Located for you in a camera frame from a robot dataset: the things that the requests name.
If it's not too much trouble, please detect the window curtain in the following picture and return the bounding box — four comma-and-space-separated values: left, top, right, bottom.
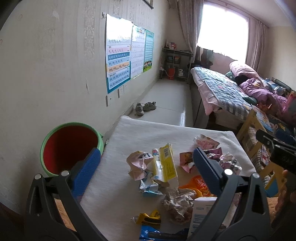
246, 18, 269, 71
177, 0, 204, 58

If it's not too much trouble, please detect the orange snack bag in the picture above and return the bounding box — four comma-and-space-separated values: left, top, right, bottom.
179, 175, 213, 198

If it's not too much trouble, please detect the crumpled pink white wrapper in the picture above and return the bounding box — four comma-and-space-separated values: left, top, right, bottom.
126, 151, 153, 181

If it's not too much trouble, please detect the white blue box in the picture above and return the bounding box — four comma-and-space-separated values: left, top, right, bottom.
188, 197, 217, 237

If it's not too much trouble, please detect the pink torn wrapper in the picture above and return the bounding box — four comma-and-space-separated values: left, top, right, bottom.
194, 134, 220, 150

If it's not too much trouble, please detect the white table cloth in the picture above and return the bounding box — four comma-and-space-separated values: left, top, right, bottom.
79, 115, 257, 241

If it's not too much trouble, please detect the right window curtain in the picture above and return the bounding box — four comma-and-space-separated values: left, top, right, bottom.
246, 18, 269, 71

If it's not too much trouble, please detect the children book on bed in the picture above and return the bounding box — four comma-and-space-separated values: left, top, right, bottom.
252, 105, 273, 133

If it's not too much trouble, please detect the wooden chair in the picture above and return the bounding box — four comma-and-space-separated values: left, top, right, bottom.
237, 109, 285, 197

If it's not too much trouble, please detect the crumpled silver printed wrapper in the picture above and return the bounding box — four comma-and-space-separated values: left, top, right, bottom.
219, 152, 242, 175

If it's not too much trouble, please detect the green chart wall poster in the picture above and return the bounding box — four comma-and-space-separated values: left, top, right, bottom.
143, 30, 154, 72

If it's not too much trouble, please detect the left window curtain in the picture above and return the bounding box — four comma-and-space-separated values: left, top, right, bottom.
177, 0, 204, 58

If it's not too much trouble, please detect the left grey sneaker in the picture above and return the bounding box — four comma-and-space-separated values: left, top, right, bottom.
135, 103, 144, 116

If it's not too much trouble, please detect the dark metal shelf rack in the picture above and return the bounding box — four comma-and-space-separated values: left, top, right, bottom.
159, 48, 193, 82

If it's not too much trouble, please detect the bed with plaid quilt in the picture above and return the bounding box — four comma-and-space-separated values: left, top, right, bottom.
190, 66, 296, 130

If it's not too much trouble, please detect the blue white foil wrapper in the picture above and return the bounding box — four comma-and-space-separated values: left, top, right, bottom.
139, 172, 163, 197

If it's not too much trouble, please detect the yellow white carton box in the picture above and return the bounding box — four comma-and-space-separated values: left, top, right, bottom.
151, 143, 179, 188

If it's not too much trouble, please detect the purple blanket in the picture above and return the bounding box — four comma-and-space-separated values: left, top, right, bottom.
238, 78, 287, 112

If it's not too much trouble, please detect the small yellow black wrapper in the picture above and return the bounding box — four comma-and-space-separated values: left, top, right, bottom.
132, 209, 161, 226

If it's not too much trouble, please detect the pink pillow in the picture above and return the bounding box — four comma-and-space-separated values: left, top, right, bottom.
229, 61, 261, 80

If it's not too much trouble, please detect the green red trash bucket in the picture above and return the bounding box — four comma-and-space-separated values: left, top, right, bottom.
40, 122, 104, 177

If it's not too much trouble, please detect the right grey sneaker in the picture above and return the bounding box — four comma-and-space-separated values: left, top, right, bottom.
143, 101, 157, 112

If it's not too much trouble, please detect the white chart wall poster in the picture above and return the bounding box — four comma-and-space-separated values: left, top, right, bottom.
130, 25, 146, 79

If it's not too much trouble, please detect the blue pinyin wall poster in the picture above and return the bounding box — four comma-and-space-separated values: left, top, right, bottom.
105, 15, 133, 93

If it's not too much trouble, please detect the blue snack wrapper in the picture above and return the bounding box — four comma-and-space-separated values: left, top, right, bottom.
139, 225, 189, 241

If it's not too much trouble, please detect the crumpled brown paper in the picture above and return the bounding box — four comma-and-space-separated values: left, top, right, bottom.
162, 188, 197, 225

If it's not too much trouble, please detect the red bucket under shelf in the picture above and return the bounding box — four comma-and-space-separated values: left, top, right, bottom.
166, 67, 175, 80

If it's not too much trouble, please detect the grey sneaker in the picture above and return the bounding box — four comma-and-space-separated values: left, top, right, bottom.
143, 101, 157, 112
135, 103, 144, 116

